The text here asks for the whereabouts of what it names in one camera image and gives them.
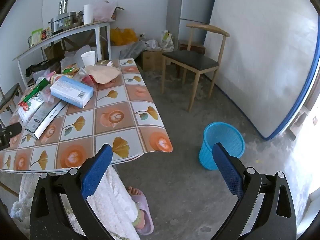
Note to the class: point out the white strawberry print packet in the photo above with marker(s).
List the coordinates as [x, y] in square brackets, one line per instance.
[28, 110]

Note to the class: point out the green snack bag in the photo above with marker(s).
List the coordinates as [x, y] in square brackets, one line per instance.
[35, 91]

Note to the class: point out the metal utensil holder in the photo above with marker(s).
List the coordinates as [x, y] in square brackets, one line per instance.
[63, 7]

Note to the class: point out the patterned tablecloth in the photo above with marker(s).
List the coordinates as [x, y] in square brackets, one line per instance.
[112, 100]

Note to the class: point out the green packets on shelf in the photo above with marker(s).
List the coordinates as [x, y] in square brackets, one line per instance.
[36, 36]

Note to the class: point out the person's foot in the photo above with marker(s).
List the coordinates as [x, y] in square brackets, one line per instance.
[135, 192]

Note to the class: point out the blue plastic waste basket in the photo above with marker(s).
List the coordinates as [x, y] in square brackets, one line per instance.
[207, 152]

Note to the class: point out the grey and white box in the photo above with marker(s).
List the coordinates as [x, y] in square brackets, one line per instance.
[45, 120]

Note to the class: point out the grey refrigerator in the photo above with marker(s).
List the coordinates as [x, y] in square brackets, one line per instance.
[192, 2]

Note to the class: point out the beige paper napkin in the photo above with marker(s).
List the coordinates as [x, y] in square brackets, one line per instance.
[103, 73]

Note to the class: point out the pink slipper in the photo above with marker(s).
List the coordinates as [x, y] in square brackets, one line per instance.
[146, 215]

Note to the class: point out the white and green plastic bag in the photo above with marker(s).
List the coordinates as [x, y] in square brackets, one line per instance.
[167, 40]

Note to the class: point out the cardboard box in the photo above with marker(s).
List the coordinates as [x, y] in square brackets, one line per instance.
[150, 61]

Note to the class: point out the white side table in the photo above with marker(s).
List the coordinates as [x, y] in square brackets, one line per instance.
[75, 30]

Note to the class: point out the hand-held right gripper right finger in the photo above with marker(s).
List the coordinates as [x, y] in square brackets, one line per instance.
[228, 172]

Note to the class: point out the white fluffy robe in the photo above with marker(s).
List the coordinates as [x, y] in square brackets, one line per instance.
[117, 205]

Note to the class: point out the white mattress with blue edge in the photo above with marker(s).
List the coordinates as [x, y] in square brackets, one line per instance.
[262, 55]

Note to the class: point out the wooden chair with black seat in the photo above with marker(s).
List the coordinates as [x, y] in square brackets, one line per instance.
[192, 60]

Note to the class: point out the pink plastic bag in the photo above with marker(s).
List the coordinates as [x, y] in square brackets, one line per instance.
[103, 11]

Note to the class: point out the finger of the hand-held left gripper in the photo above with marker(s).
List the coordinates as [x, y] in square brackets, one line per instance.
[11, 129]

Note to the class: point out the yellow plastic bag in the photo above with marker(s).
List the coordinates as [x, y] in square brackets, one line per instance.
[122, 36]

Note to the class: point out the white paper cup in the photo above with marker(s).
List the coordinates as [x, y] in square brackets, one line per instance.
[88, 58]

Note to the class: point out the white paper towel roll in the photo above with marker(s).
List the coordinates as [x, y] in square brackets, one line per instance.
[88, 15]

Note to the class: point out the metal cooking pot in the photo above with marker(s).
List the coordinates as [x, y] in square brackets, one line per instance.
[61, 22]

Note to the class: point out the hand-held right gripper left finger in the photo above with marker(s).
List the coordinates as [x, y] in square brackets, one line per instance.
[96, 172]

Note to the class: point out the black cloth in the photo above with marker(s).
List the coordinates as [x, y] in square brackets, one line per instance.
[41, 67]

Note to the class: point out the blue tissue box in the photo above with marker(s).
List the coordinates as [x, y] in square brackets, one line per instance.
[71, 91]

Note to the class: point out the grey cloth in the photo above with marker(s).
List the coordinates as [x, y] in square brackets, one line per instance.
[132, 50]

